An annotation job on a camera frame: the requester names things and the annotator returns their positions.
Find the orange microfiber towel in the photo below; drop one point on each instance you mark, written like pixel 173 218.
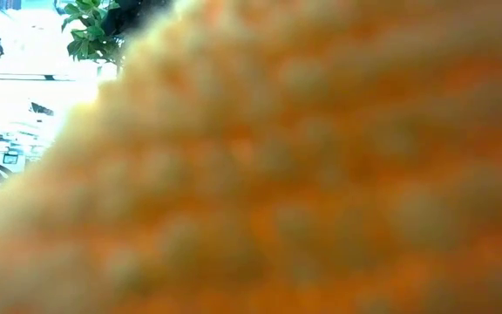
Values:
pixel 277 174

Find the green leafy plant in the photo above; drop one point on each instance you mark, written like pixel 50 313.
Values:
pixel 85 39

